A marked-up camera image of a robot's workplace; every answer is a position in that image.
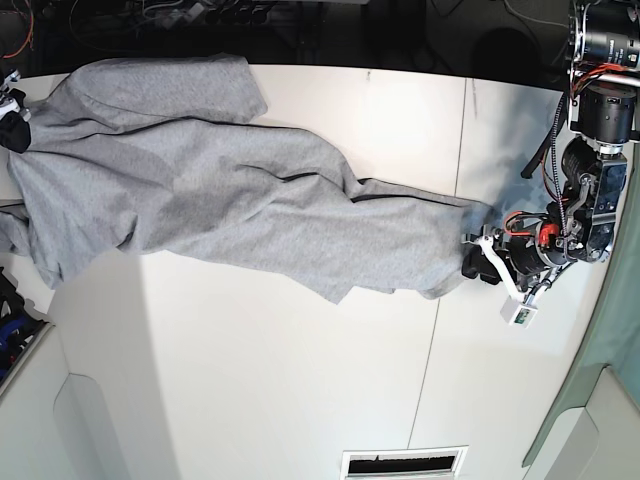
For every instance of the grey t-shirt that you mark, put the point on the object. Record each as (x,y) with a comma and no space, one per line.
(147,155)

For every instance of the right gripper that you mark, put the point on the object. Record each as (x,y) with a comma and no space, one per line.
(15,133)

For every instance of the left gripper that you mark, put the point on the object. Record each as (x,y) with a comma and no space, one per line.
(533,248)

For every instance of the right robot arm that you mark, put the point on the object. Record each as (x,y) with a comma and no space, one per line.
(17,31)

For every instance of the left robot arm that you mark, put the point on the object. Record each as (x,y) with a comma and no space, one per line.
(581,158)

